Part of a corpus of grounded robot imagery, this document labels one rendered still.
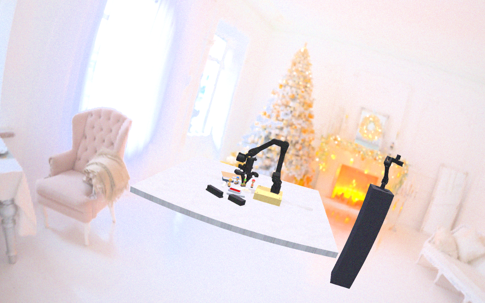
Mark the red ink pad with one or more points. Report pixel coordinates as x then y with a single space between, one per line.
234 190

